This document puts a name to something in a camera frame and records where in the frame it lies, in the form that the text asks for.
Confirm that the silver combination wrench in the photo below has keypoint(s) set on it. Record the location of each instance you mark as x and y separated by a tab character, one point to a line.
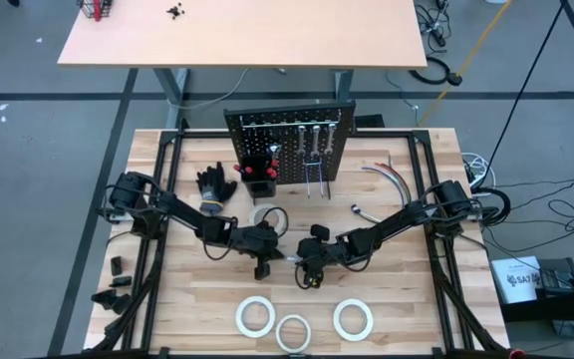
301	137
315	138
293	258
331	137

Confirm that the small black plastic part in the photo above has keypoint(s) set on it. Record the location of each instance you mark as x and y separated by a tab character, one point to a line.
112	300
116	265
121	281

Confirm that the black metal pegboard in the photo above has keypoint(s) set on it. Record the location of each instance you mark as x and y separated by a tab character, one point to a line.
287	144

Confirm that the black aluminium table frame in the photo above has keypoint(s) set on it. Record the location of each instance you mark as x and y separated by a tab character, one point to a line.
202	133

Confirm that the white masking tape roll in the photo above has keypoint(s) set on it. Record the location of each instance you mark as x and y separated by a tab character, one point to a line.
353	301
293	317
257	214
238	316

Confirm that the tan office desk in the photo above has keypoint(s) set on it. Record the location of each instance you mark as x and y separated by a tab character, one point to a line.
242	35

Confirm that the black pegboard bin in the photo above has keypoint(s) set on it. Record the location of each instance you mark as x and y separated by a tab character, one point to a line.
262	189

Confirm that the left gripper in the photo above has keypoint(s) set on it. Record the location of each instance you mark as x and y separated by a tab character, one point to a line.
259	239

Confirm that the black grey work glove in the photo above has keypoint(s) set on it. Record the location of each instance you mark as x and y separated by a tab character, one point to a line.
214	187

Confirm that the pile of small black parts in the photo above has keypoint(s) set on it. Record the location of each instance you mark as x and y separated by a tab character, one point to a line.
175	10

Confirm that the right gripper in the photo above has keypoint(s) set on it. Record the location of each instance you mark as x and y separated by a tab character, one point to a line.
317	249

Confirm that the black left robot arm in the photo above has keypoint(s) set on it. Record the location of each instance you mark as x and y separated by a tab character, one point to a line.
187	214

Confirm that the black equipment cart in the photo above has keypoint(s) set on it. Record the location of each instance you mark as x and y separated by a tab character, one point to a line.
556	310

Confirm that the silver pegboard hook rail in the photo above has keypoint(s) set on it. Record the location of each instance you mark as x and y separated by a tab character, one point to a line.
267	123

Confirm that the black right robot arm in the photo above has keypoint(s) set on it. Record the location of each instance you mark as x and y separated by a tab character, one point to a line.
401	219

